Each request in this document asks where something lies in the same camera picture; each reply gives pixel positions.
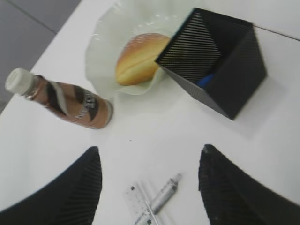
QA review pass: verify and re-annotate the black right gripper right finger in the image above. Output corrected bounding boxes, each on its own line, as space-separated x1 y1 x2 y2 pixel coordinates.
198 144 300 225

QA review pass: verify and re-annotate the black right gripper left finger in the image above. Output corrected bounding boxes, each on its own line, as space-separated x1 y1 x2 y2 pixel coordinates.
0 146 102 225

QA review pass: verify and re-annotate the brown Nescafe coffee bottle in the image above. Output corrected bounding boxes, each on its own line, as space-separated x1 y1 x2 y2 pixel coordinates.
5 68 113 129

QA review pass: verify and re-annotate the blue pencil sharpener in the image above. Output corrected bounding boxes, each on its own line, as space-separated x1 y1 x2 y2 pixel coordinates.
196 74 214 88

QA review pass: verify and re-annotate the bread bun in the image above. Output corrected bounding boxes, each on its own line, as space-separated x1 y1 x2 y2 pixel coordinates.
115 33 170 86

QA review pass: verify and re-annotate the grey grip ballpoint pen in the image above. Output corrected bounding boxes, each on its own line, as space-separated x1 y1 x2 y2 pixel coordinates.
131 173 182 225

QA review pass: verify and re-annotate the black mesh pen holder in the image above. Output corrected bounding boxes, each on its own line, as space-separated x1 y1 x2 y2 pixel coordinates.
156 8 267 120

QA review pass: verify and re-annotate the pale green wavy plate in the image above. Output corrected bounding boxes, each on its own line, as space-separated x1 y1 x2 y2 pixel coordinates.
85 0 204 98

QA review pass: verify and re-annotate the clear plastic ruler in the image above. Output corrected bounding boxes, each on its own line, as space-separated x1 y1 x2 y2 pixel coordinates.
123 183 161 225

